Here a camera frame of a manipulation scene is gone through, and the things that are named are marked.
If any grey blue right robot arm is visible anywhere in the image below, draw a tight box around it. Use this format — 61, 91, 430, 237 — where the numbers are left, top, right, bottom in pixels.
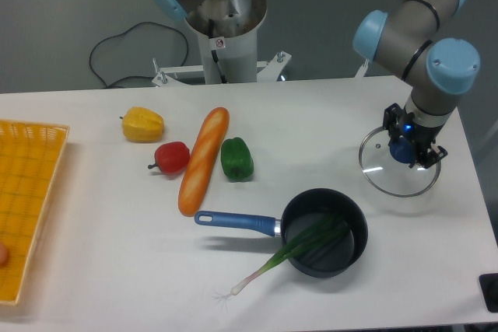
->
352, 0, 481, 169

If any green toy bell pepper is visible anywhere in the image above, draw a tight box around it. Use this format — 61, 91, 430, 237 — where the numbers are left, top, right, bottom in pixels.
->
220, 137, 254, 182

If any toy baguette bread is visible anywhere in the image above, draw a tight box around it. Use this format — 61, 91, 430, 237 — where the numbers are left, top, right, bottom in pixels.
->
177, 107, 230, 217

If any yellow toy bell pepper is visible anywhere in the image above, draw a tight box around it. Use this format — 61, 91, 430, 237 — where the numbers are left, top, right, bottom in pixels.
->
120, 107, 165, 143

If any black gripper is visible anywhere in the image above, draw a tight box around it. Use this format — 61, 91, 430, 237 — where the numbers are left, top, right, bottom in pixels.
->
382, 103, 447, 169

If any black floor cable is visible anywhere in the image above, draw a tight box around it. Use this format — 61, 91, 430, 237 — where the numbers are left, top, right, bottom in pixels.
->
89, 21, 190, 89

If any red toy bell pepper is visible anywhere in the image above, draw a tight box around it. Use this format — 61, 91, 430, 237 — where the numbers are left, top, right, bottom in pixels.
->
148, 142, 190, 174

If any black object at table edge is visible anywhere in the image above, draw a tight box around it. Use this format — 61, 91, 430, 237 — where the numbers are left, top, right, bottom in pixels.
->
479, 273, 498, 313

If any glass pot lid blue knob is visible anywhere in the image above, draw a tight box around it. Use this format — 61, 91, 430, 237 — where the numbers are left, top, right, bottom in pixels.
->
358, 127, 441, 197

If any dark pot with blue handle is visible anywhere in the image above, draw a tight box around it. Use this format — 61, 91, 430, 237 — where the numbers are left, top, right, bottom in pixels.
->
195, 188, 368, 288

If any yellow wicker basket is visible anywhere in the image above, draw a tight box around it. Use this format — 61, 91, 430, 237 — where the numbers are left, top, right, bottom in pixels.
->
1, 120, 70, 306

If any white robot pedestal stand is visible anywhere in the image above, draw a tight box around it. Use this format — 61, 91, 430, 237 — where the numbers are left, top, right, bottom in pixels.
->
153, 0, 292, 86

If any green spring onion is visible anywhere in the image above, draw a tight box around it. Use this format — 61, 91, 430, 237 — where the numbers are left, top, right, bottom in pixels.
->
213, 213, 351, 303

